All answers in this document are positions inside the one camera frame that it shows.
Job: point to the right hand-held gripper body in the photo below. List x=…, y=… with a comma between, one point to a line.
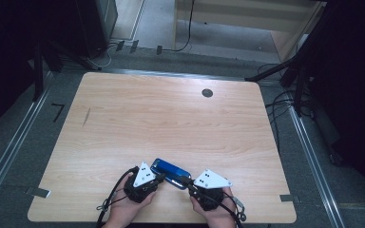
x=210, y=182

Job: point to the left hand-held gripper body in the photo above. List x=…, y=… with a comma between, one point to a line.
x=143, y=177

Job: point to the blue stapler with chrome top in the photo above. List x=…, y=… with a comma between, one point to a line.
x=171, y=172

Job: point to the person's right hand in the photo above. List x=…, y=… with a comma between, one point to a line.
x=217, y=215

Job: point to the person's left hand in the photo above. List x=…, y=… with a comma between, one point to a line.
x=123, y=210

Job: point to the grey tape strip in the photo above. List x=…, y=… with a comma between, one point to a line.
x=286, y=198
x=38, y=192

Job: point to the black metal stand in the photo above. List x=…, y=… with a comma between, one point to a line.
x=298, y=91
x=38, y=72

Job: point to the dark cabinet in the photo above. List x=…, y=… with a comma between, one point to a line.
x=98, y=25

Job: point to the light wooden cabinet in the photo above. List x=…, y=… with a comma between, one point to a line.
x=234, y=19

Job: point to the dark curtain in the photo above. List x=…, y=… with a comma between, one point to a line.
x=6, y=47
x=358, y=79

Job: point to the aluminium floor rail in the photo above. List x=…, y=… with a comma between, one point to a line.
x=171, y=74
x=313, y=164
x=12, y=148

